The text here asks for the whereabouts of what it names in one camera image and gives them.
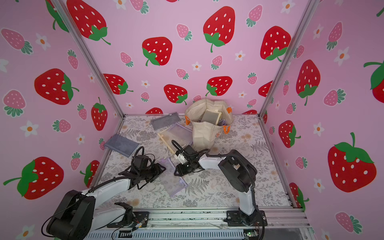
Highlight right frame post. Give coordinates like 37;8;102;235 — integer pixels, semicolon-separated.
258;0;320;120

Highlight grey mesh pouch left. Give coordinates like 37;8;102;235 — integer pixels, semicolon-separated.
105;134;139;157

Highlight grey mesh pouch far back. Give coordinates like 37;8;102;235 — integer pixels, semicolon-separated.
151;113;181;130

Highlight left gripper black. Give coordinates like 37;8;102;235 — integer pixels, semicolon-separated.
139;162;167;183

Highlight purple mesh pouch bottom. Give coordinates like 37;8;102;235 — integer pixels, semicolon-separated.
159;158;188;198

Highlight purple mesh pouch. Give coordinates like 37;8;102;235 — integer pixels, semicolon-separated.
159;158;188;198
164;123;193;147

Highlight yellow-trim mesh pouch bottom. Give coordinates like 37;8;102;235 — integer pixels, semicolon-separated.
201;110;222;126

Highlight aluminium frame rail front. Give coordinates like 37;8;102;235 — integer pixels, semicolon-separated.
64;207;313;230

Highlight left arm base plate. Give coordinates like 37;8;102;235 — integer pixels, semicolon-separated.
107;211;150;228

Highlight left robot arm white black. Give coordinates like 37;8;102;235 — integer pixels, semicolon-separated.
41;146;166;240

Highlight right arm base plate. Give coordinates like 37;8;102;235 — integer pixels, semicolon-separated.
224;210;268;227

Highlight grey mesh pouch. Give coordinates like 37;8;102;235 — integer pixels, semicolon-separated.
151;113;181;130
105;134;139;157

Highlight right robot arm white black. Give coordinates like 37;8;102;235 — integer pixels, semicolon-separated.
172;140;268;228

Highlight beige canvas bag orange handles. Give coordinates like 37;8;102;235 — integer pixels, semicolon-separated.
185;99;234;151

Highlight frame post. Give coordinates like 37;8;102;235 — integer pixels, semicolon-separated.
258;0;320;120
52;0;125;119

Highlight purple mesh pouch back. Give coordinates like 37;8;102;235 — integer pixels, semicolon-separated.
164;123;193;147

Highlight yellow-trim pouch under purple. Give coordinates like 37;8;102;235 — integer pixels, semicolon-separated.
158;132;177;155

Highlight left frame post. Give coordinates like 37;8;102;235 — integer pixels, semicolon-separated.
52;0;125;119

